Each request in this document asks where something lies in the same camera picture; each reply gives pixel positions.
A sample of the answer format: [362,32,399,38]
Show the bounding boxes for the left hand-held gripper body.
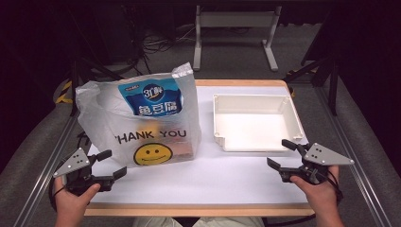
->
[52,147,114,197]

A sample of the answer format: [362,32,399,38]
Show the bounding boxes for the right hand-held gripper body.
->
[278,142,355,185]

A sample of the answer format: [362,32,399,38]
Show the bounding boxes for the translucent white plastic shopping bag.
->
[75,61,202,168]

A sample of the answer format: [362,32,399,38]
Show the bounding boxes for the white plastic bin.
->
[212,93,306,153]

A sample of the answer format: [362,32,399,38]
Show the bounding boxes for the blue snack pouch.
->
[117,78,184,118]

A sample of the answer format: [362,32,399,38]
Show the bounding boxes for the person's right hand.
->
[289,165,343,218]

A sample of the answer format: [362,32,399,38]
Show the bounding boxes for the person's left hand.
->
[52,183,102,219]

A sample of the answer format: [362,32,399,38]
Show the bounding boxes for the yellow black hazard tape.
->
[55,79,74,105]

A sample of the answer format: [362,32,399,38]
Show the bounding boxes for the person's light trousers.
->
[131,217,266,227]

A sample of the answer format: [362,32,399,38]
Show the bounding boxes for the black cable beside table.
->
[77,131,93,149]

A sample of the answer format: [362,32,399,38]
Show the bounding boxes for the aluminium floor rail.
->
[315,84,393,227]
[12,116,79,227]

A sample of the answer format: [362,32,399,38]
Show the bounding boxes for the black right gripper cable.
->
[325,169,345,204]

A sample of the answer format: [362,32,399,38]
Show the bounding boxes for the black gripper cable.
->
[47,174,69,211]
[325,169,345,204]

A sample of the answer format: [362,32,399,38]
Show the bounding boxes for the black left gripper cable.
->
[47,174,69,211]

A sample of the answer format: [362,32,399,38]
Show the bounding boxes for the tangle of black floor cables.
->
[122,6,197,79]

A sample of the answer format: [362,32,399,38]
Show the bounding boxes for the white metal desk frame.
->
[192,4,283,73]

